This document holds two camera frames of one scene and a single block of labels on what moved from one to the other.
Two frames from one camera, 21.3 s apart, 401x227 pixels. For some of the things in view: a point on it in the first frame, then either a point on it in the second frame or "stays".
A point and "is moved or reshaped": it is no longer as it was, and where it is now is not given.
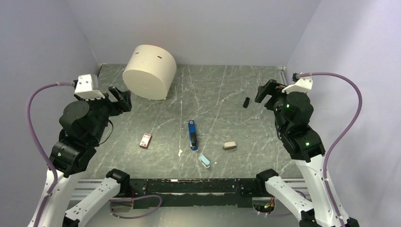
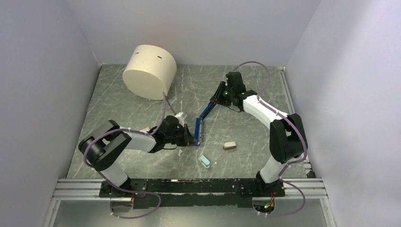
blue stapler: [192, 135] is moved or reshaped
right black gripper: [270, 88] -> [218, 95]
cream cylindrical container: [149, 71] stays
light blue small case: [204, 161] stays
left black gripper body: [104, 108] -> [178, 137]
